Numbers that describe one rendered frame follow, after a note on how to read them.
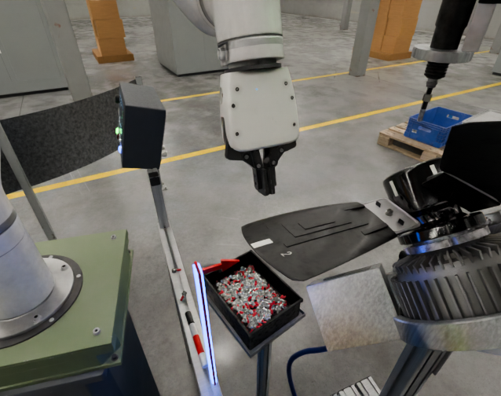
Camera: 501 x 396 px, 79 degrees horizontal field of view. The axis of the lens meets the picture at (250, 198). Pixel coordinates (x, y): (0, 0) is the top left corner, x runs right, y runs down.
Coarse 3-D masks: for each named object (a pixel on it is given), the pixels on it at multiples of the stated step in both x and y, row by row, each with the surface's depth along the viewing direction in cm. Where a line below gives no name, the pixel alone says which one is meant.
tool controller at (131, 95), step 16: (128, 96) 89; (144, 96) 93; (128, 112) 83; (144, 112) 84; (160, 112) 86; (128, 128) 85; (144, 128) 87; (160, 128) 88; (128, 144) 87; (144, 144) 89; (160, 144) 91; (128, 160) 90; (144, 160) 92; (160, 160) 94
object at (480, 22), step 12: (480, 0) 34; (492, 0) 33; (480, 12) 35; (492, 12) 34; (480, 24) 35; (468, 36) 36; (480, 36) 36; (420, 48) 39; (432, 48) 39; (468, 48) 37; (432, 60) 38; (444, 60) 37; (456, 60) 37; (468, 60) 37
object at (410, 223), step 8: (376, 200) 58; (384, 200) 58; (368, 208) 56; (376, 208) 56; (384, 208) 56; (392, 208) 56; (400, 208) 56; (384, 216) 54; (392, 216) 54; (400, 216) 54; (408, 216) 54; (392, 224) 52; (408, 224) 52; (416, 224) 52; (400, 232) 51
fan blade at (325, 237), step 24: (288, 216) 56; (312, 216) 54; (336, 216) 53; (360, 216) 53; (288, 240) 47; (312, 240) 47; (336, 240) 47; (360, 240) 47; (384, 240) 48; (288, 264) 42; (312, 264) 42; (336, 264) 42
